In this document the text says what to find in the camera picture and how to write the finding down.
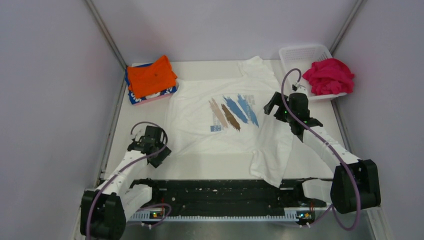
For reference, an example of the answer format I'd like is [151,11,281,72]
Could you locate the blue folded t-shirt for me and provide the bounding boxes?
[124,63,178,106]

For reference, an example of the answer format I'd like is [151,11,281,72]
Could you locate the pink crumpled t-shirt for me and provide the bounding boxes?
[302,58,355,96]

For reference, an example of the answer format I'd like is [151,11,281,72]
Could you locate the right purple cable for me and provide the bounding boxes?
[280,68,363,232]

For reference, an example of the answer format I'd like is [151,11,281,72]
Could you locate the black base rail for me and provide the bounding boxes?
[131,178,327,220]

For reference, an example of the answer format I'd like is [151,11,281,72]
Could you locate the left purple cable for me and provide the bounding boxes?
[85,121,173,240]

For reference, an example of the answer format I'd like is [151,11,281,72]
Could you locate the pink folded t-shirt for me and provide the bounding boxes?
[140,93,174,104]

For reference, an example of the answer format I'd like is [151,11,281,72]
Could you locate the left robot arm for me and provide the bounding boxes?
[79,121,172,240]

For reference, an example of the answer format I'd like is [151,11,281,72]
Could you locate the white plastic basket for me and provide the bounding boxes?
[278,44,346,101]

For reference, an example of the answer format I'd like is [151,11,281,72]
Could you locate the orange folded t-shirt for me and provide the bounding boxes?
[126,55,177,98]

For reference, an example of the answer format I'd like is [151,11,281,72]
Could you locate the purple cable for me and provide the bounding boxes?
[85,121,173,240]
[280,68,363,232]

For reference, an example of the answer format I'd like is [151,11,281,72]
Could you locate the white printed t-shirt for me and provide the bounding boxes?
[164,56,294,187]

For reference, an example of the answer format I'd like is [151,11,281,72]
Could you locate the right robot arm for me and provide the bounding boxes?
[263,92,381,214]

